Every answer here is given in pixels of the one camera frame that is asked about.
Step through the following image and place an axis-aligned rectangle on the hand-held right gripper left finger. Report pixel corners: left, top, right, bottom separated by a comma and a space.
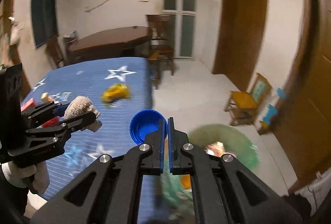
31, 118, 168, 224

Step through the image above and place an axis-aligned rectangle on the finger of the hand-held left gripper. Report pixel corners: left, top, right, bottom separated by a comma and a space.
21, 101, 71, 126
26, 112, 97, 140

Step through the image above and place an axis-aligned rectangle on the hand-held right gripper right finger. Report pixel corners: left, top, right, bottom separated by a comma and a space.
168, 118, 303, 224

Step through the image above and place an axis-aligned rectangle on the beige knitted cloth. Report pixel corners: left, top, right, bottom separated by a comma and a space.
63, 96, 102, 133

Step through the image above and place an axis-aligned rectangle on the blue bottle cap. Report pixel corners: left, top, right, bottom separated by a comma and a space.
129, 110, 166, 144

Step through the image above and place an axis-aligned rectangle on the bin with green bag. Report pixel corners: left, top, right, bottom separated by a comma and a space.
159, 123, 259, 214

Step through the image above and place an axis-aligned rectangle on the person's left forearm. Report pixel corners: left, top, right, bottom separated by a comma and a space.
0, 170, 30, 224

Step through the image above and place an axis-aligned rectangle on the person's left hand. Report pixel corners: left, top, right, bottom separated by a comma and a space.
1, 162, 50, 195

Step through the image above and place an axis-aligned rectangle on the small red box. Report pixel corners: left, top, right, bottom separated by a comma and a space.
41, 116, 60, 128

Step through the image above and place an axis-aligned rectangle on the long pink box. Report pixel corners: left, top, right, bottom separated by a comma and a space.
21, 98, 35, 112

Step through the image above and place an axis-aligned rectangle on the yellow plastic wrapper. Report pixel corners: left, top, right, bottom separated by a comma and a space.
101, 84, 131, 103

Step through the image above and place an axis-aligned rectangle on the dark wooden chair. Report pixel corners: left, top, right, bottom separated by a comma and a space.
145, 14, 176, 89
46, 35, 68, 69

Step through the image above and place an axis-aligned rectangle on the hanging white plastic bag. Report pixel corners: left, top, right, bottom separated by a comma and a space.
8, 16, 22, 45

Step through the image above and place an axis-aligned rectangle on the dark basket with cloth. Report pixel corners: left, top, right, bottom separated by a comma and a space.
63, 31, 79, 46

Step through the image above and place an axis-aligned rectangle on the small yellow wooden chair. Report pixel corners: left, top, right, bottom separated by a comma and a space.
224, 73, 272, 126

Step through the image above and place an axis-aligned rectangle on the dark wooden dining table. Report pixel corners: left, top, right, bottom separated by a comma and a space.
68, 26, 153, 64

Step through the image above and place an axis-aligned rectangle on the frosted glass double door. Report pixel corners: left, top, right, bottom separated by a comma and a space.
162, 0, 199, 60

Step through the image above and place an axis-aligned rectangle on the dark wall window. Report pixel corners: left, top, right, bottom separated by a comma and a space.
31, 0, 59, 49

